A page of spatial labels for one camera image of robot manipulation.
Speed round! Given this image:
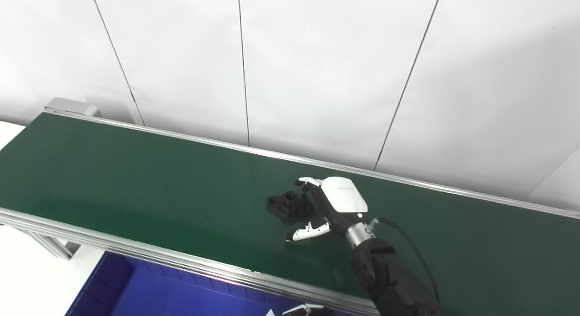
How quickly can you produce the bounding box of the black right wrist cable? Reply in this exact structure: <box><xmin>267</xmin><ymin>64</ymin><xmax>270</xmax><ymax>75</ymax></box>
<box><xmin>368</xmin><ymin>216</ymin><xmax>441</xmax><ymax>304</ymax></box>

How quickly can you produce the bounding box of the blue plastic bin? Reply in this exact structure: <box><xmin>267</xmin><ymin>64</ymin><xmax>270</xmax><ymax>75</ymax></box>
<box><xmin>66</xmin><ymin>251</ymin><xmax>290</xmax><ymax>316</ymax></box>

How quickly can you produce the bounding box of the black metal flange part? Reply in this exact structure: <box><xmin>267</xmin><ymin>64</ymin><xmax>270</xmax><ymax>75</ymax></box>
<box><xmin>266</xmin><ymin>191</ymin><xmax>316</xmax><ymax>219</ymax></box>

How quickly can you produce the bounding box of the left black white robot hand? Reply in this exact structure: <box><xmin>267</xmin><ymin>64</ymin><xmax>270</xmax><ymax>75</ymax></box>
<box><xmin>265</xmin><ymin>303</ymin><xmax>337</xmax><ymax>316</ymax></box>

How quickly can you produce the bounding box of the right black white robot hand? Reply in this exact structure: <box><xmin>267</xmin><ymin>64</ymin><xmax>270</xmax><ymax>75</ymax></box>
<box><xmin>285</xmin><ymin>176</ymin><xmax>368</xmax><ymax>242</ymax></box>

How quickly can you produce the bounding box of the green conveyor belt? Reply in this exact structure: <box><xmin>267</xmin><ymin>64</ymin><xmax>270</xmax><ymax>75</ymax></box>
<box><xmin>0</xmin><ymin>113</ymin><xmax>580</xmax><ymax>316</ymax></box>
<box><xmin>0</xmin><ymin>97</ymin><xmax>580</xmax><ymax>316</ymax></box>

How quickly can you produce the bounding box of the aluminium conveyor leg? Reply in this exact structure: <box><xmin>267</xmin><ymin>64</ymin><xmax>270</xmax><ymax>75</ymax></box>
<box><xmin>20</xmin><ymin>229</ymin><xmax>82</xmax><ymax>260</ymax></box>

